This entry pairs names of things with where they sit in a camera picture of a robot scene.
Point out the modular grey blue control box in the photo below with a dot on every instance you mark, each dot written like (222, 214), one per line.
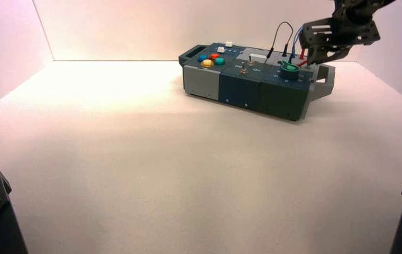
(236, 87)

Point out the metal toggle switch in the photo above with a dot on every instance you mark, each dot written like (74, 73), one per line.
(251, 63)
(243, 69)

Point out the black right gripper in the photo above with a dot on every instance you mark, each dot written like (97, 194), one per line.
(348, 33)

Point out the red round push button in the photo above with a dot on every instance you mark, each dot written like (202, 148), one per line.
(214, 56)

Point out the green rotary knob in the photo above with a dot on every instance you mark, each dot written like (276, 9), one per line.
(289, 72)

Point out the teal round push button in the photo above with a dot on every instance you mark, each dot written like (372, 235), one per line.
(220, 61)

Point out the white square key switch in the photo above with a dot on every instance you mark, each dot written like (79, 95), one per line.
(228, 44)
(220, 49)

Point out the blue round push button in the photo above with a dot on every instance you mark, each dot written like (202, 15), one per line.
(202, 58)

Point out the yellow round push button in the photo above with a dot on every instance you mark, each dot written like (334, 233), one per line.
(207, 63)

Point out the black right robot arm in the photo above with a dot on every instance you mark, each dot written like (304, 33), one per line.
(358, 8)

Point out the white slider block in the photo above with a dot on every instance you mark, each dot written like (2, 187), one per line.
(257, 55)

